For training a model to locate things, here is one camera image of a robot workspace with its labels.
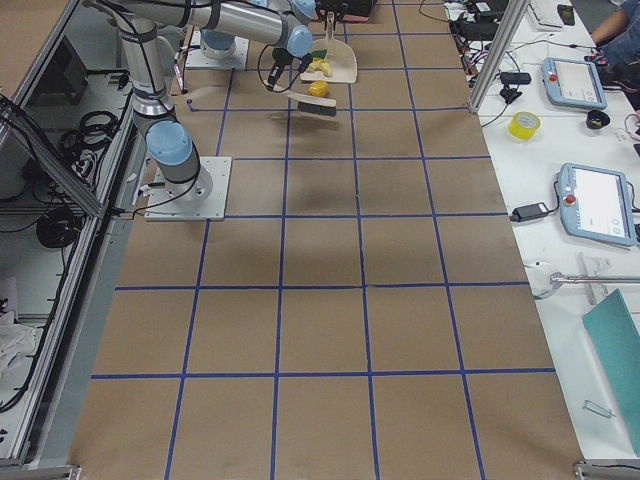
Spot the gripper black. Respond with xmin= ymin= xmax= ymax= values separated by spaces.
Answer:
xmin=267 ymin=48 xmax=292 ymax=86

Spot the croissant bread piece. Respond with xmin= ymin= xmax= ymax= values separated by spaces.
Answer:
xmin=307 ymin=57 xmax=332 ymax=77

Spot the green yellow sponge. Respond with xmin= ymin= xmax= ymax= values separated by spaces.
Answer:
xmin=310 ymin=49 xmax=327 ymax=59

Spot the yellow round bread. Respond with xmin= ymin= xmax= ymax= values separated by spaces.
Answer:
xmin=308 ymin=80 xmax=329 ymax=98

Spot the beige plastic dustpan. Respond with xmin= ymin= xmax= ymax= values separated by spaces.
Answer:
xmin=300 ymin=12 xmax=358 ymax=84

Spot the beige hand brush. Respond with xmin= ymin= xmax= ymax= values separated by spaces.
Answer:
xmin=272 ymin=90 xmax=337 ymax=117

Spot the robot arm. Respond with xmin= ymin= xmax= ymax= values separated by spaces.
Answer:
xmin=84 ymin=1 xmax=315 ymax=198

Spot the person forearm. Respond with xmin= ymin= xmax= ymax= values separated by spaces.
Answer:
xmin=591 ymin=1 xmax=639 ymax=62

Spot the yellow tape roll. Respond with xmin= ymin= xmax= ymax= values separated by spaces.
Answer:
xmin=508 ymin=111 xmax=541 ymax=141

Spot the black power brick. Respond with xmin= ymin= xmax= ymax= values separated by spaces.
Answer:
xmin=509 ymin=202 xmax=555 ymax=223

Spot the blue teach pendant far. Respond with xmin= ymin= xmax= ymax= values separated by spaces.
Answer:
xmin=541 ymin=57 xmax=607 ymax=110

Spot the blue teach pendant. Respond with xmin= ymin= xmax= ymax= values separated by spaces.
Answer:
xmin=541 ymin=57 xmax=607 ymax=110
xmin=556 ymin=163 xmax=638 ymax=247

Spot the blue teach pendant near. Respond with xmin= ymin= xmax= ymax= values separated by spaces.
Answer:
xmin=556 ymin=163 xmax=638 ymax=247

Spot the white crumpled cloth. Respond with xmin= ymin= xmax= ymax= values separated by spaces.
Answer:
xmin=0 ymin=277 xmax=36 ymax=396

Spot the teal board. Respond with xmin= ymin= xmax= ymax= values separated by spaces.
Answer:
xmin=583 ymin=289 xmax=639 ymax=455

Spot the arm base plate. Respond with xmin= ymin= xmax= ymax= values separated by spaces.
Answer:
xmin=144 ymin=156 xmax=232 ymax=221
xmin=185 ymin=30 xmax=250 ymax=70

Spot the aluminium frame post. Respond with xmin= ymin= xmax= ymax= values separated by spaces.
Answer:
xmin=468 ymin=0 xmax=529 ymax=114

